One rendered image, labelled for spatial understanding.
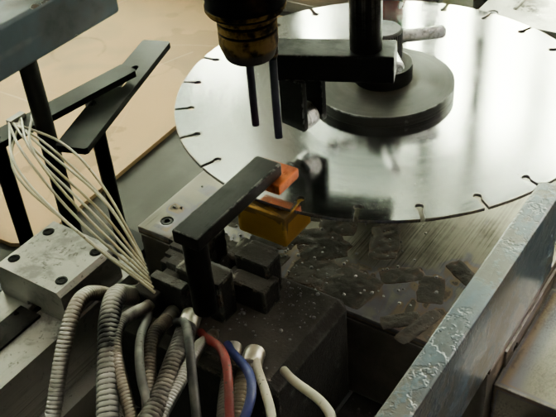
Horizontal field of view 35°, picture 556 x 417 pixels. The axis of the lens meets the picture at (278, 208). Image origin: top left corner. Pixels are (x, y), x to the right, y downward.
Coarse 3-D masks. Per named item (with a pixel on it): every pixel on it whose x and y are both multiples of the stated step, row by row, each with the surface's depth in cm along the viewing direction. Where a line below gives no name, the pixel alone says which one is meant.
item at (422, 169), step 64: (448, 64) 72; (512, 64) 71; (192, 128) 67; (256, 128) 66; (320, 128) 66; (384, 128) 65; (448, 128) 64; (512, 128) 64; (320, 192) 59; (384, 192) 59; (448, 192) 58; (512, 192) 58
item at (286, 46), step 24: (360, 0) 56; (360, 24) 57; (288, 48) 60; (312, 48) 59; (336, 48) 59; (360, 48) 58; (384, 48) 59; (288, 72) 60; (312, 72) 59; (336, 72) 59; (360, 72) 59; (384, 72) 58; (288, 96) 61; (312, 96) 62; (288, 120) 62
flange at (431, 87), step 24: (408, 72) 67; (432, 72) 69; (336, 96) 67; (360, 96) 67; (384, 96) 66; (408, 96) 66; (432, 96) 66; (360, 120) 65; (384, 120) 65; (408, 120) 65
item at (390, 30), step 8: (384, 24) 66; (392, 24) 66; (384, 32) 65; (392, 32) 65; (400, 32) 66; (408, 32) 66; (416, 32) 66; (424, 32) 66; (432, 32) 66; (440, 32) 66; (400, 40) 66; (408, 40) 66; (416, 40) 67; (424, 40) 67; (400, 48) 66; (400, 56) 67; (400, 64) 63; (400, 72) 63
